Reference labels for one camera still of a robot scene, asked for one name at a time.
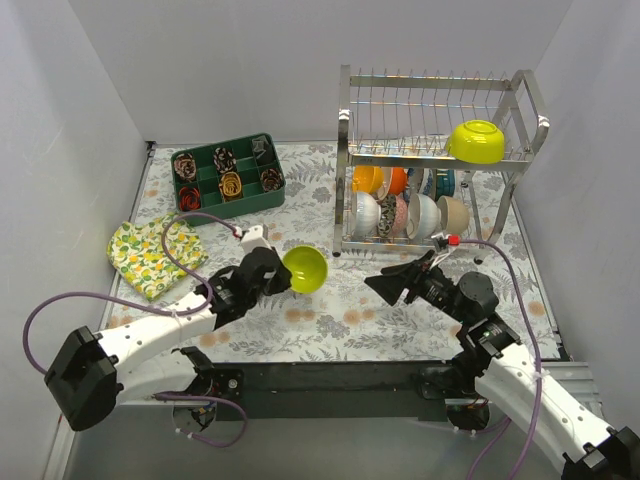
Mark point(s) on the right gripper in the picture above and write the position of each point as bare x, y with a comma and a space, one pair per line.
413, 282

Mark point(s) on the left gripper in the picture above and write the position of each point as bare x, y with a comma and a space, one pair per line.
273, 270

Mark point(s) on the lime green bowl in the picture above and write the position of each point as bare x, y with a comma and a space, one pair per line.
477, 142
308, 267

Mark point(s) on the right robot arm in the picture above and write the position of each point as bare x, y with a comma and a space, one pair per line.
498, 366

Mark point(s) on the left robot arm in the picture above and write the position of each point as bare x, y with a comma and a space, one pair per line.
94, 372

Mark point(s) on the steel two-tier dish rack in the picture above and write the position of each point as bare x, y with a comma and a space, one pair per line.
404, 120

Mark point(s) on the dark floral pink bowl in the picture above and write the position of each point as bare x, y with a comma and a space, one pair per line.
394, 216

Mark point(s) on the light blue white bowl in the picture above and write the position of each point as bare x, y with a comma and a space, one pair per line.
424, 217

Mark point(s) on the white ribbed bowl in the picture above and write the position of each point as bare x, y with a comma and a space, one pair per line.
365, 214

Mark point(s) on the floral table mat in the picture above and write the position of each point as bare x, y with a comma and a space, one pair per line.
345, 320

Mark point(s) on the beige bowl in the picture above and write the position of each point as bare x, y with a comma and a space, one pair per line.
455, 217

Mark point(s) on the blue floral white bowl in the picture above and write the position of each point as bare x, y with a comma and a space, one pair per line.
420, 181

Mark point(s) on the yellow orange bowl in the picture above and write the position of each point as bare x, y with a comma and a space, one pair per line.
367, 179

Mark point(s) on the yellow black rolled tie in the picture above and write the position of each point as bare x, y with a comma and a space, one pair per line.
230, 186

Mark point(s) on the teal bowl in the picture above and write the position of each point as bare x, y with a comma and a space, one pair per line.
445, 183

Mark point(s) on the green compartment tray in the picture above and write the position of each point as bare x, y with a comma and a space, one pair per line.
254, 198

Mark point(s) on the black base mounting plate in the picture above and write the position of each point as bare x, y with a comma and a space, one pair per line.
430, 391

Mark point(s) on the red black rolled tie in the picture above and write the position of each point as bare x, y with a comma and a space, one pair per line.
189, 199

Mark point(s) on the dark grey rolled tie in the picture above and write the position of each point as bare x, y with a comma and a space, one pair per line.
262, 149

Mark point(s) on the dark floral rolled tie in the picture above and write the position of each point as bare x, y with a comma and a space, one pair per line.
224, 160

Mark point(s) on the lemon print cloth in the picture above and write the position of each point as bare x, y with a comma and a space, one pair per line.
136, 252

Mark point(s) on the pink brown rolled tie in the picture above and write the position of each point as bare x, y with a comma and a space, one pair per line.
185, 167

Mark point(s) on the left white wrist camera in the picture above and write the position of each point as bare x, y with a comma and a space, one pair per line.
253, 237

